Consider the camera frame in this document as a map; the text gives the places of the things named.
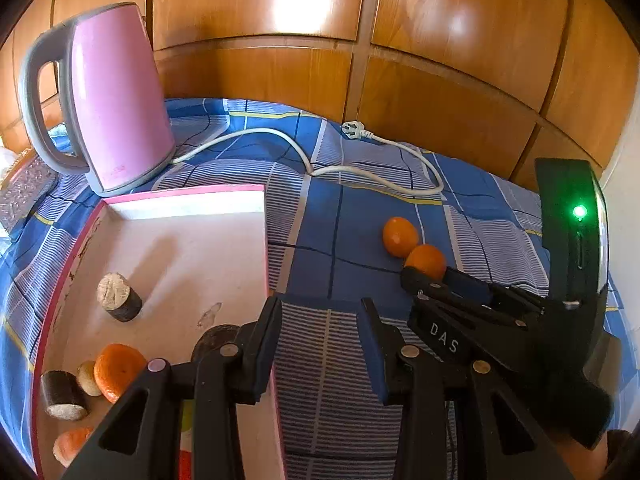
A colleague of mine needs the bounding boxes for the orange mandarin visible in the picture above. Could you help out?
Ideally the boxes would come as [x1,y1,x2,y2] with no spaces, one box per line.
[404,244,447,282]
[382,217,419,259]

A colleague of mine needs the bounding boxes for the person's right hand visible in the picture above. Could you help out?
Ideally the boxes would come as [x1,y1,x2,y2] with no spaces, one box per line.
[551,427,640,480]

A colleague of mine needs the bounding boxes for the red tomato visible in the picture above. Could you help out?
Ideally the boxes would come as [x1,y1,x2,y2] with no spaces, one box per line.
[178,450,192,480]

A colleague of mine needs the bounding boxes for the green apple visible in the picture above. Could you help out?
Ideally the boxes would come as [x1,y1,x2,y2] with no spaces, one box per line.
[180,400,195,434]

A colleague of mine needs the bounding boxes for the peach coloured fruit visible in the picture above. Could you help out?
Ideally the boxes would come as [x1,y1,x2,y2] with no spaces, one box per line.
[52,427,93,468]

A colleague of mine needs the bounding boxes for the orange fruit in tray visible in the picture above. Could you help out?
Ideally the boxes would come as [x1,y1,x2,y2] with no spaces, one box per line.
[93,344,148,404]

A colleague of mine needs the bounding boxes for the pale round fruit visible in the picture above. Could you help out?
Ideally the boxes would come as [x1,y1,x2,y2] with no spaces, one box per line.
[76,361,102,398]

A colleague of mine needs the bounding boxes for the dark cylinder with pale top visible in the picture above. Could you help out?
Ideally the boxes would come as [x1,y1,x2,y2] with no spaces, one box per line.
[96,272,143,322]

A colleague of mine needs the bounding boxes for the pink rimmed white tray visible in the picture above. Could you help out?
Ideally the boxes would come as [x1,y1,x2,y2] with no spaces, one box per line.
[29,183,288,480]

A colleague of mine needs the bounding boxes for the wooden panelled headboard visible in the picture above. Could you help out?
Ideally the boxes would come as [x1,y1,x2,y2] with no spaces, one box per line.
[1,0,639,188]

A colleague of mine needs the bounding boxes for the silver patterned box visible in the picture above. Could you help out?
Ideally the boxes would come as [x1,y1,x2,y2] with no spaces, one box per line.
[1,148,58,236]

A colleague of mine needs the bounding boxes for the pink electric kettle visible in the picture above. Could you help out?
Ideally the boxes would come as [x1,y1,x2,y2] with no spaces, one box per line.
[17,2,176,197]

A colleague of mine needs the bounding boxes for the white power cable with plug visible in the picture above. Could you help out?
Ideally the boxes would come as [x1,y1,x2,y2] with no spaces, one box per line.
[170,119,445,198]

